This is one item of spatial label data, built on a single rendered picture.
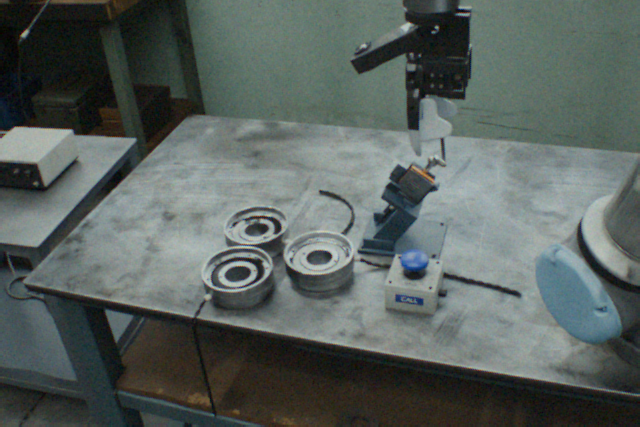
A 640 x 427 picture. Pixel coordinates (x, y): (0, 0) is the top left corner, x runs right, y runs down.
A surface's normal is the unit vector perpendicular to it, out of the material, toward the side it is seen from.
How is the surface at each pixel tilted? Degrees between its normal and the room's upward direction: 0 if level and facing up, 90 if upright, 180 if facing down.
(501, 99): 90
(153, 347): 0
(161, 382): 0
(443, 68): 90
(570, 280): 97
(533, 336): 0
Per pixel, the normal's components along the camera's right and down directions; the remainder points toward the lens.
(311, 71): -0.32, 0.53
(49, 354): -0.08, -0.84
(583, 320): -0.89, 0.39
